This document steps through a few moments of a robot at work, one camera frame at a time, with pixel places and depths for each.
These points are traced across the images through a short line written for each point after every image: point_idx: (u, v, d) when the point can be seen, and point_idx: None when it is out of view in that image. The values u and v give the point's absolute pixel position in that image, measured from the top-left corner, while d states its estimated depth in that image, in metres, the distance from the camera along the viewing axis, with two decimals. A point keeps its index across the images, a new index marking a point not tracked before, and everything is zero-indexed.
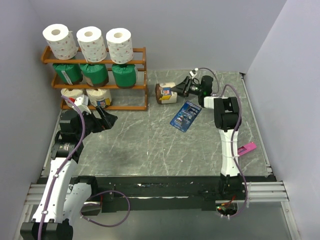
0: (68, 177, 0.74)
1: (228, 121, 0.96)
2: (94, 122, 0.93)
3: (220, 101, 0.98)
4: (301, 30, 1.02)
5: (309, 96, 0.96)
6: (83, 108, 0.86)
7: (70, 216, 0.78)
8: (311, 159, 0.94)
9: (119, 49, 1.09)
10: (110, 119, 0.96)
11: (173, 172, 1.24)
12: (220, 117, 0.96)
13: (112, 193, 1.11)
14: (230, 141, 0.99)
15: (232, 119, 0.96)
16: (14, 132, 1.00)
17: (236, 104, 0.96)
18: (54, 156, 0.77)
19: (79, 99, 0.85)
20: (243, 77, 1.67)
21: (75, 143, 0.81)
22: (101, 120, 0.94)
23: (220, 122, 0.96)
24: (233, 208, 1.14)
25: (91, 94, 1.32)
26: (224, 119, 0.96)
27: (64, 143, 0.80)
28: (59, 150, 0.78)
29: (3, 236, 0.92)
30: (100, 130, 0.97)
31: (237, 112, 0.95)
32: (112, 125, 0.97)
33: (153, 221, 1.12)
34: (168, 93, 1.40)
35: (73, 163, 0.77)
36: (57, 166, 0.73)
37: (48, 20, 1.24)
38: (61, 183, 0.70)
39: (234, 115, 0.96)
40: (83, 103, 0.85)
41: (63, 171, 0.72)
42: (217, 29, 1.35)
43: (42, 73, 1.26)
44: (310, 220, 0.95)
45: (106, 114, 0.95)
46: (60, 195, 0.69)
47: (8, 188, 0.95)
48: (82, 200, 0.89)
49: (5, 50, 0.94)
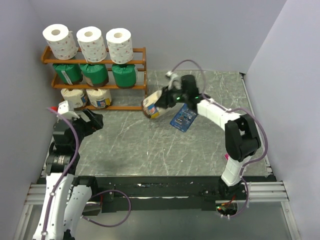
0: (66, 192, 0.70)
1: (248, 151, 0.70)
2: (84, 125, 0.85)
3: (236, 125, 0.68)
4: (301, 30, 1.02)
5: (308, 96, 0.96)
6: (70, 114, 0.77)
7: (71, 226, 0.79)
8: (311, 159, 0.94)
9: (119, 49, 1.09)
10: (98, 118, 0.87)
11: (173, 172, 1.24)
12: (238, 148, 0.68)
13: (112, 193, 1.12)
14: (241, 166, 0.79)
15: (252, 146, 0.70)
16: (14, 132, 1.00)
17: (254, 126, 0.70)
18: (48, 171, 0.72)
19: (63, 105, 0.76)
20: (243, 77, 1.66)
21: (70, 155, 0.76)
22: (90, 121, 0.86)
23: (239, 155, 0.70)
24: (233, 208, 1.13)
25: (91, 94, 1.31)
26: (243, 150, 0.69)
27: (58, 155, 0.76)
28: (54, 164, 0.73)
29: (3, 236, 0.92)
30: (92, 131, 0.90)
31: (257, 136, 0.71)
32: (102, 124, 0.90)
33: (153, 221, 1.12)
34: (155, 110, 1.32)
35: (70, 177, 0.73)
36: (53, 181, 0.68)
37: (48, 20, 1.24)
38: (59, 202, 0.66)
39: (253, 140, 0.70)
40: (69, 110, 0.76)
41: (59, 188, 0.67)
42: (216, 29, 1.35)
43: (42, 73, 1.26)
44: (310, 220, 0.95)
45: (94, 114, 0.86)
46: (59, 214, 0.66)
47: (8, 188, 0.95)
48: (82, 205, 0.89)
49: (5, 50, 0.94)
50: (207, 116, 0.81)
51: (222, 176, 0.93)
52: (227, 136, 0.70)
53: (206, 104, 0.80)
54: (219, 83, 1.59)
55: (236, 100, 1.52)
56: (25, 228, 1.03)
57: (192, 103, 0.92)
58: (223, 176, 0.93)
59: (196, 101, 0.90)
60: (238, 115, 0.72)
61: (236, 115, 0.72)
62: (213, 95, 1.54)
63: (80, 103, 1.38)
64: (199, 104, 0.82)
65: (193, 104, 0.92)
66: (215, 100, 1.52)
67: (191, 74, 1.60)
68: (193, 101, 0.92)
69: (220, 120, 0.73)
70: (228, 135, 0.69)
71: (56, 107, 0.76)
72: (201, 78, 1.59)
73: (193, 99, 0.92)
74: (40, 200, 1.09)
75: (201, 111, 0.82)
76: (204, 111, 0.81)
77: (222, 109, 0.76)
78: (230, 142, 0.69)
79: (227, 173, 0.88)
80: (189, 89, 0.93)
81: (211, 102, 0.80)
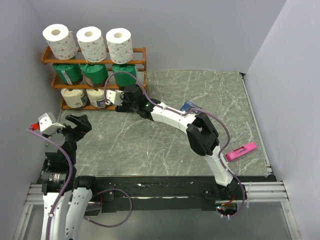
0: (65, 209, 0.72)
1: (210, 144, 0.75)
2: (72, 132, 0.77)
3: (195, 127, 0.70)
4: (301, 31, 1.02)
5: (308, 97, 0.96)
6: (55, 126, 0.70)
7: (74, 235, 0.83)
8: (311, 160, 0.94)
9: (119, 49, 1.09)
10: (84, 120, 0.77)
11: (173, 172, 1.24)
12: (203, 147, 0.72)
13: (112, 193, 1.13)
14: (218, 158, 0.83)
15: (212, 139, 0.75)
16: (15, 131, 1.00)
17: (209, 121, 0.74)
18: (45, 191, 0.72)
19: (45, 120, 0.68)
20: (243, 77, 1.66)
21: (67, 172, 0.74)
22: (78, 126, 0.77)
23: (205, 151, 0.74)
24: (233, 208, 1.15)
25: (91, 94, 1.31)
26: (208, 146, 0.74)
27: (54, 172, 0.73)
28: (49, 182, 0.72)
29: (3, 236, 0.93)
30: (83, 135, 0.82)
31: (213, 129, 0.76)
32: (92, 125, 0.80)
33: (154, 220, 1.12)
34: None
35: (68, 193, 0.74)
36: (51, 201, 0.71)
37: (46, 20, 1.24)
38: (58, 222, 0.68)
39: (212, 134, 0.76)
40: (53, 122, 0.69)
41: (57, 208, 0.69)
42: (216, 29, 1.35)
43: (42, 73, 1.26)
44: (310, 220, 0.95)
45: (78, 117, 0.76)
46: (60, 232, 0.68)
47: (8, 187, 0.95)
48: (83, 210, 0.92)
49: (5, 49, 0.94)
50: (164, 122, 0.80)
51: (216, 181, 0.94)
52: (190, 139, 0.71)
53: (159, 110, 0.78)
54: (219, 83, 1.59)
55: (236, 100, 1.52)
56: (25, 228, 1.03)
57: (144, 111, 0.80)
58: (217, 181, 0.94)
59: (147, 109, 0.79)
60: (194, 117, 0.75)
61: (191, 117, 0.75)
62: (213, 95, 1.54)
63: (80, 103, 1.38)
64: (152, 111, 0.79)
65: (145, 112, 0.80)
66: (215, 100, 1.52)
67: (191, 73, 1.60)
68: (145, 109, 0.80)
69: (180, 124, 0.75)
70: (191, 139, 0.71)
71: (36, 123, 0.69)
72: (201, 78, 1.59)
73: (144, 107, 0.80)
74: (40, 200, 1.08)
75: (157, 118, 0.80)
76: (160, 118, 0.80)
77: (177, 113, 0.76)
78: (194, 143, 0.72)
79: (215, 173, 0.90)
80: (136, 98, 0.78)
81: (164, 108, 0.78)
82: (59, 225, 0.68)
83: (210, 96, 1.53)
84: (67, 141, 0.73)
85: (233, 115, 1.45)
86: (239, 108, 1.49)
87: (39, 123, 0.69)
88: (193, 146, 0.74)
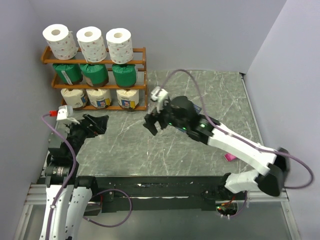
0: (67, 203, 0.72)
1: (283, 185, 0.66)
2: (84, 130, 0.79)
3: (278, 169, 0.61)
4: (301, 31, 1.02)
5: (308, 97, 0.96)
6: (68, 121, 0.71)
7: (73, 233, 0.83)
8: (310, 160, 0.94)
9: (119, 49, 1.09)
10: (101, 122, 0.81)
11: (173, 172, 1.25)
12: (280, 191, 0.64)
13: (112, 193, 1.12)
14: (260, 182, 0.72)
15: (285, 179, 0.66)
16: (15, 131, 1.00)
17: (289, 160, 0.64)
18: (48, 184, 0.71)
19: (62, 111, 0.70)
20: (243, 77, 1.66)
21: (70, 166, 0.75)
22: (92, 126, 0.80)
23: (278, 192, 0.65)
24: (233, 208, 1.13)
25: (91, 94, 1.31)
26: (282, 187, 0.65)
27: (58, 166, 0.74)
28: (53, 175, 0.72)
29: (3, 236, 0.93)
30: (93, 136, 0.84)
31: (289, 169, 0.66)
32: (105, 129, 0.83)
33: (154, 220, 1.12)
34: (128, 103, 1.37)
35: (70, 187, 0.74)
36: (53, 193, 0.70)
37: (47, 20, 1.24)
38: (59, 214, 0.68)
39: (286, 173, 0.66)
40: (68, 116, 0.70)
41: (59, 200, 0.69)
42: (215, 29, 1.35)
43: (42, 73, 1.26)
44: (310, 220, 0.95)
45: (96, 118, 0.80)
46: (60, 225, 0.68)
47: (8, 187, 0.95)
48: (84, 205, 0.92)
49: (5, 49, 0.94)
50: (226, 150, 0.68)
51: (227, 184, 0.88)
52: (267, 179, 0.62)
53: (224, 137, 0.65)
54: (218, 83, 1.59)
55: (236, 100, 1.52)
56: (25, 228, 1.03)
57: (197, 131, 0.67)
58: (228, 183, 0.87)
59: (203, 130, 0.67)
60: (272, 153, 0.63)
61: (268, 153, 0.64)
62: (213, 95, 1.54)
63: (80, 103, 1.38)
64: (211, 136, 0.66)
65: (199, 132, 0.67)
66: (214, 100, 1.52)
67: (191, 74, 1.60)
68: (198, 130, 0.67)
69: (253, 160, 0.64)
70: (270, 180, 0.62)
71: (55, 111, 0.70)
72: (201, 78, 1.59)
73: (198, 128, 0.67)
74: (40, 200, 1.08)
75: (216, 144, 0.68)
76: (222, 145, 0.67)
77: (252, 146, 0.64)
78: (270, 184, 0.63)
79: (239, 184, 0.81)
80: (190, 117, 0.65)
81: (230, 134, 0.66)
82: (60, 217, 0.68)
83: (209, 96, 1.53)
84: (71, 138, 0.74)
85: (233, 115, 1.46)
86: (239, 108, 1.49)
87: (57, 111, 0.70)
88: (265, 186, 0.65)
